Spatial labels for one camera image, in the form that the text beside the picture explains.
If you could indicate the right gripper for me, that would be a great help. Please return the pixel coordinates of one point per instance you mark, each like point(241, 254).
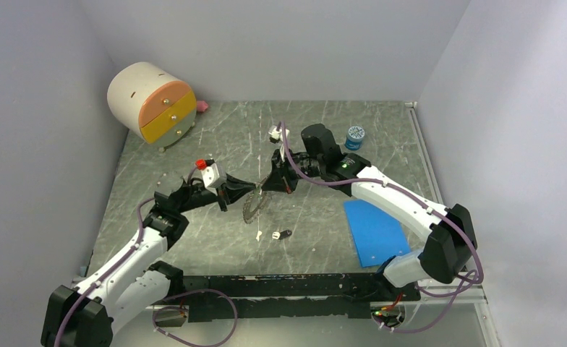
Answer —
point(280, 179)

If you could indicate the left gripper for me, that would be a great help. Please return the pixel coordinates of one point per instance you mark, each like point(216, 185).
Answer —
point(235, 189)

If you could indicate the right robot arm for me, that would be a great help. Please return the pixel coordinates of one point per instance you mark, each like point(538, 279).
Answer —
point(449, 249)

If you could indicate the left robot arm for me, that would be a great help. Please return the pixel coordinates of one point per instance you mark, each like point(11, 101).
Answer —
point(156, 234)

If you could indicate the black white key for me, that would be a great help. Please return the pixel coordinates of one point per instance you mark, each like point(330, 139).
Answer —
point(279, 235)

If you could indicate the blue small jar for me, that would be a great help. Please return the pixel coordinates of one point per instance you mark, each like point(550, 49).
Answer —
point(354, 138)

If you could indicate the pink small object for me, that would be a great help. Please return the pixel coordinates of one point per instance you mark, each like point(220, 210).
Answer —
point(202, 106)

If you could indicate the round mini drawer cabinet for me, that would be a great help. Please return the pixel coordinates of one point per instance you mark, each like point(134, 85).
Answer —
point(155, 105)

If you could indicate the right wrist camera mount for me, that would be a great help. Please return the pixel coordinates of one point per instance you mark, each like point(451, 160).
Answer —
point(276, 136)

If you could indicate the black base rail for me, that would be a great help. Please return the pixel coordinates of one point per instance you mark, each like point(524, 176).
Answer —
point(217, 297)

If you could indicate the side aluminium rail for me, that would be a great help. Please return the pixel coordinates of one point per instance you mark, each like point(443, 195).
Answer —
point(411, 110)

